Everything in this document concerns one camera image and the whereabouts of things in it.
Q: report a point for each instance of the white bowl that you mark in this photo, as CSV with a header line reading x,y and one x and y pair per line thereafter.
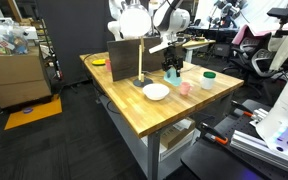
x,y
156,91

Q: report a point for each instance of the large cardboard box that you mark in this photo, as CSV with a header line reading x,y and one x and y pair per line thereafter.
x,y
14,76

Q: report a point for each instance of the black camera stand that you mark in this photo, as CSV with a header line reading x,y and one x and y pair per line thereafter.
x,y
280,12

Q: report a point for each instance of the white cloth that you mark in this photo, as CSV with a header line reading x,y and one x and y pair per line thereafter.
x,y
282,50

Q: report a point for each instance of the pink plastic mug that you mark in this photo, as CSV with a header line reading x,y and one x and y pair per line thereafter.
x,y
184,89

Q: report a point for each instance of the white storage box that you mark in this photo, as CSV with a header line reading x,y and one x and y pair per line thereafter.
x,y
180,150

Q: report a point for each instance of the grey frame office chair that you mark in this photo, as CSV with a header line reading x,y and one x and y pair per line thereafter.
x,y
267,61

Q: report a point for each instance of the purple tape roll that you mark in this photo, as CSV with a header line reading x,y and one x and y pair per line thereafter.
x,y
27,110

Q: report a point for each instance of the white backdrop sheet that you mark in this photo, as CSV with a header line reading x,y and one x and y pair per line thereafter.
x,y
255,16

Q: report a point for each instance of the brown cardboard box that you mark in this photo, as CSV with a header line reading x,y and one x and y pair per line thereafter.
x,y
177,135

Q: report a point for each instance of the black office chair pink cover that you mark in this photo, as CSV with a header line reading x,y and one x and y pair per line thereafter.
x,y
250,35

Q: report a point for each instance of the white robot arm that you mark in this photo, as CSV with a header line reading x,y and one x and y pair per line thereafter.
x,y
174,18

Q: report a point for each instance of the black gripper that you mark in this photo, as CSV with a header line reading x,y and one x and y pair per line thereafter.
x,y
172,61

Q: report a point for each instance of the aluminium extrusion rail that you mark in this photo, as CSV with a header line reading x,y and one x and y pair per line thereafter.
x,y
260,150
259,115

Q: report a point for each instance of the grey background robot equipment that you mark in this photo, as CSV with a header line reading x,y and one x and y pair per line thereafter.
x,y
229,11

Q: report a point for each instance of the black perforated mounting cart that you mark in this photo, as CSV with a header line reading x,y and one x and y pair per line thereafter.
x,y
210,163

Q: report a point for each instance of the white mug green inside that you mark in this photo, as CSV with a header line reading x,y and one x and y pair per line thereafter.
x,y
208,81

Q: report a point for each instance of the wooden plank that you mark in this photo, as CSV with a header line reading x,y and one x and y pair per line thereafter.
x,y
14,10

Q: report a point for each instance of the dark partition panel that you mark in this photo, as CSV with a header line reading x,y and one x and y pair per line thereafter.
x,y
74,33

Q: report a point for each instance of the orange floor mat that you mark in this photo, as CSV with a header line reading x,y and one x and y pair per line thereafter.
x,y
34,113

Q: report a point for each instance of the pink translucent cup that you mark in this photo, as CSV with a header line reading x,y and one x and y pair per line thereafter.
x,y
108,65

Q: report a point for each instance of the wooden table white legs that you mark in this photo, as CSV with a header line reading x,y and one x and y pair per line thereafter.
x,y
199,43

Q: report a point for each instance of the grey metal table frame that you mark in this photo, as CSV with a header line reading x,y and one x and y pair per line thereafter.
x,y
153,156

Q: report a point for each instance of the cluttered shelf rack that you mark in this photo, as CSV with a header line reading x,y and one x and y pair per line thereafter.
x,y
47,50

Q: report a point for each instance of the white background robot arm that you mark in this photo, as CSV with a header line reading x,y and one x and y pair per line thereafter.
x,y
114,28

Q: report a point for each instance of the blue translucent plastic cup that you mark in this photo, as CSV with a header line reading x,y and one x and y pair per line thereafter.
x,y
171,80

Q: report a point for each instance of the clear bag of items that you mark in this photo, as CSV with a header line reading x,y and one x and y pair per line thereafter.
x,y
4,38

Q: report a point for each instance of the dark wooden board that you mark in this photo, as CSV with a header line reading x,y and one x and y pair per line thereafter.
x,y
124,60

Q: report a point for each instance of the yellow disc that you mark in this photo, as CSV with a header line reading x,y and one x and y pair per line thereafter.
x,y
98,62

